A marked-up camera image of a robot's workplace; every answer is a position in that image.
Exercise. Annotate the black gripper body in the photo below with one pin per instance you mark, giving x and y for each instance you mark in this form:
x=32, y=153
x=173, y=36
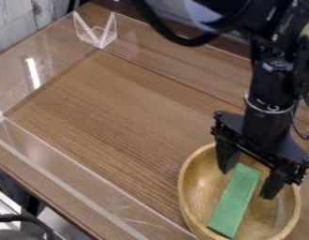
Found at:
x=261, y=135

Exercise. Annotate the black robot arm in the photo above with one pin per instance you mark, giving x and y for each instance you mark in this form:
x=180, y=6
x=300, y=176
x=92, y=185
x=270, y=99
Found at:
x=276, y=25

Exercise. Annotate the brown wooden bowl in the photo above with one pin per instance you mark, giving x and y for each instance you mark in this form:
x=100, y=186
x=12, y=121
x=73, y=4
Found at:
x=269, y=219

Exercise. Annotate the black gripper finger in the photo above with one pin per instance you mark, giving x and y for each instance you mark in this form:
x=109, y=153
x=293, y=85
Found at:
x=273, y=184
x=228, y=155

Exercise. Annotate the black metal mount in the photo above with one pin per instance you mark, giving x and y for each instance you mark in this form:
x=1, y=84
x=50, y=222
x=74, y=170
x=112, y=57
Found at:
x=40, y=230

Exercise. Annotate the clear acrylic corner bracket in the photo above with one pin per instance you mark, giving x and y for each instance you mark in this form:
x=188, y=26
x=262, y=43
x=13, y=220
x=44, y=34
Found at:
x=98, y=36

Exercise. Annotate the green rectangular block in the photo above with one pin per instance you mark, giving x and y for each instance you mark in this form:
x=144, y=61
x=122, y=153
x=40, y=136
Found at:
x=234, y=201

